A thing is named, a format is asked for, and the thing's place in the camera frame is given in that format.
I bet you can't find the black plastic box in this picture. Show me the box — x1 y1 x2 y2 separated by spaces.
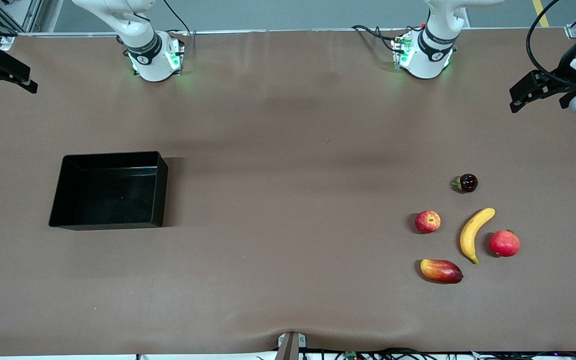
48 151 169 231

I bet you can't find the yellow banana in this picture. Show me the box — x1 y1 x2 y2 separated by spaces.
459 207 496 265

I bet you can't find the small red yellow apple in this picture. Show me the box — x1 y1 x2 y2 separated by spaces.
414 210 442 235

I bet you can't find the dark purple mangosteen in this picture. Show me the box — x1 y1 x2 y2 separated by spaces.
451 173 479 194

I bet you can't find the red pomegranate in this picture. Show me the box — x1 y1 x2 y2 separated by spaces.
489 229 522 258

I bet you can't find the red yellow mango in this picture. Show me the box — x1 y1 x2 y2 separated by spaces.
420 258 464 285

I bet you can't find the brown table cover sheet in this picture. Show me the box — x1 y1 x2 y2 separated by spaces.
0 27 576 357

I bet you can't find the black right arm base cable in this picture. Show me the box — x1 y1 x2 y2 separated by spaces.
163 0 196 38

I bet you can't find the black arm base cable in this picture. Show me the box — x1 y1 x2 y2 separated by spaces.
352 25 399 53
163 0 196 38

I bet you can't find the black left arm base cable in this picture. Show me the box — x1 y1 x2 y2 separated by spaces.
352 25 399 53

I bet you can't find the silver table edge rail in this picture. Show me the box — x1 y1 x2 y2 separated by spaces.
0 27 569 37

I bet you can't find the metal camera mount clamp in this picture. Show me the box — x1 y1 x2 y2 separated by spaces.
277 331 308 360

